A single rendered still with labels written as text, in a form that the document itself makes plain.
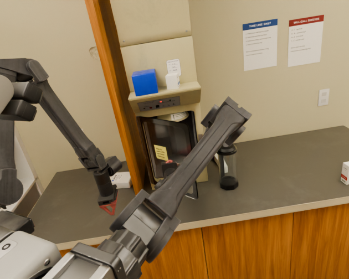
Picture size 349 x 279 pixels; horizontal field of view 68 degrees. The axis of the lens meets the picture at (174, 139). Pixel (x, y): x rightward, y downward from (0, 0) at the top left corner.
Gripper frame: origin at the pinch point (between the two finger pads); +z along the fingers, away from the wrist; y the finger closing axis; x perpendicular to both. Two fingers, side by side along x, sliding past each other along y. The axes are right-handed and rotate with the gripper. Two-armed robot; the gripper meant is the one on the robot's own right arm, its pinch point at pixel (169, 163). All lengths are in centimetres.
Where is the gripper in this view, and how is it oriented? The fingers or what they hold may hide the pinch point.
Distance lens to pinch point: 119.8
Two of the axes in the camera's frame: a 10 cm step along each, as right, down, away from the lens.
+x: -9.9, 1.6, 0.2
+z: -0.6, -4.3, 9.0
